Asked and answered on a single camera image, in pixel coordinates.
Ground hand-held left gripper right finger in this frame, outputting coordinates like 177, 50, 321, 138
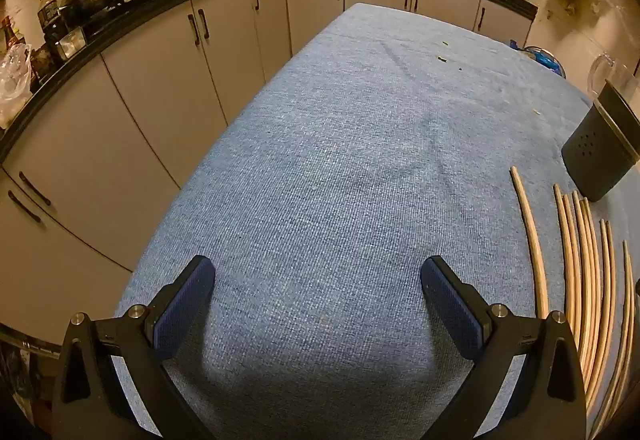
420, 255, 587, 440

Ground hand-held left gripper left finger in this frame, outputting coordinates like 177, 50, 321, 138
51, 255, 217, 440

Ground bunch of wooden chopsticks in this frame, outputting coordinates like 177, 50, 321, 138
509, 166, 637, 440

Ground dark grey perforated chopstick holder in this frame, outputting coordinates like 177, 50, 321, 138
561, 80, 640, 203

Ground blue tablecloth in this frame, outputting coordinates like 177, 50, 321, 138
114, 2, 640, 440

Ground beige lower kitchen cabinets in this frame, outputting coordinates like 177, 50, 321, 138
0, 0, 535, 351

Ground blue plastic bag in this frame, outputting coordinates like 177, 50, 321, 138
510, 40, 566, 78

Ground clear crumpled plastic bag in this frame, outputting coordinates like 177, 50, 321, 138
0, 44, 35, 129

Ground metal tin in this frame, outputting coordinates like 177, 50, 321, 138
54, 26, 87, 61

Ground clear glass mug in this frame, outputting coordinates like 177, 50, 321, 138
587, 52, 633, 95

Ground dark sauce bottle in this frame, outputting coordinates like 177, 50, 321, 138
0, 17, 23, 51

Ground cooking oil bottle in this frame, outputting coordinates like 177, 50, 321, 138
34, 0, 65, 33

